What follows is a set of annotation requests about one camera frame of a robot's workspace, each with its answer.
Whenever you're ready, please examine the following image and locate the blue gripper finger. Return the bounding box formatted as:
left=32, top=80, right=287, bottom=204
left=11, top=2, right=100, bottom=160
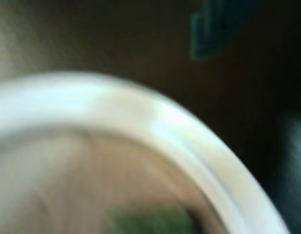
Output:
left=190, top=0, right=260, bottom=60

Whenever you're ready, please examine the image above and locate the green square block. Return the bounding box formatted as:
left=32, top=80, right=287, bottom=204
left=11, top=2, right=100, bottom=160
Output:
left=109, top=203, right=198, bottom=234

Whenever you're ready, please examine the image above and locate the white round sorter container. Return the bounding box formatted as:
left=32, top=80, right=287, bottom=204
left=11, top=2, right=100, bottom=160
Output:
left=0, top=70, right=291, bottom=234

